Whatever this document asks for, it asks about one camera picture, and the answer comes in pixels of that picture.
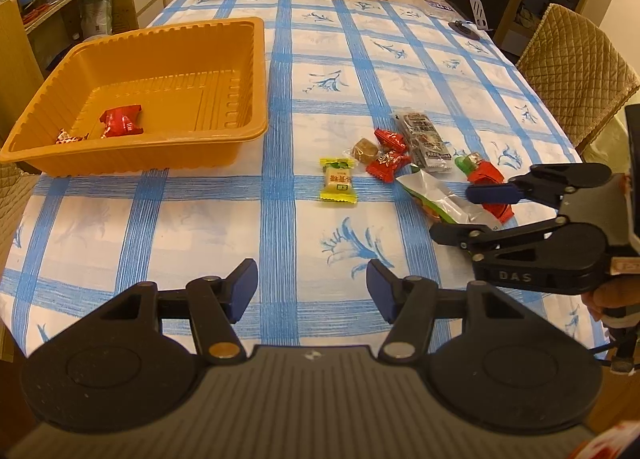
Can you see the chair with quilted tan cover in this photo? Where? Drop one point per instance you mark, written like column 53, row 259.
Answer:
column 575, row 64
column 15, row 209

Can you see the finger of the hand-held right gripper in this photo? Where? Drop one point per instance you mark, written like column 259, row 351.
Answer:
column 492, row 193
column 460, row 234

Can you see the small red candy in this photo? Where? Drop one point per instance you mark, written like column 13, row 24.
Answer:
column 67, row 137

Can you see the clear plastic wrapper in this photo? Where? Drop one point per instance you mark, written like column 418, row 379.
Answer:
column 439, row 9

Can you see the red candy with white figure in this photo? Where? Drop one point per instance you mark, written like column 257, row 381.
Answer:
column 387, row 164

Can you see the orange plastic tray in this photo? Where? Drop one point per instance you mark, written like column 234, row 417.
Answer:
column 150, row 54

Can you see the brown candy in clear wrapper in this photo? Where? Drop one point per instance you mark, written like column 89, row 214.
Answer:
column 363, row 149

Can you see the blue checked tablecloth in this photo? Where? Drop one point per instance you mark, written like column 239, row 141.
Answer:
column 325, row 54

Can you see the red snack packet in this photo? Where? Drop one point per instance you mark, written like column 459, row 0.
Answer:
column 489, row 173

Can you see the red twisted-end candy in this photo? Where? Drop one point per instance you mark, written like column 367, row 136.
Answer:
column 122, row 121

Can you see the silver green snack packet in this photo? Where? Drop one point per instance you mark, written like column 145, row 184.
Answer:
column 440, row 199

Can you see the yellow green candy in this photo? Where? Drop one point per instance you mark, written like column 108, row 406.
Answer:
column 337, row 179

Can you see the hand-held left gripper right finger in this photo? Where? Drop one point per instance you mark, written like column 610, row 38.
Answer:
column 380, row 285

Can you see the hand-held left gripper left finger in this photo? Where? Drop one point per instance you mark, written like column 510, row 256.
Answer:
column 245, row 285

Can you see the dark printed snack packet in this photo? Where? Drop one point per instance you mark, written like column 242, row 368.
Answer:
column 425, row 139

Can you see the person's right hand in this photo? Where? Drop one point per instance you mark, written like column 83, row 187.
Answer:
column 607, row 296

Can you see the white sack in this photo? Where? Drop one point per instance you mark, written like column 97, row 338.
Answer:
column 96, row 11

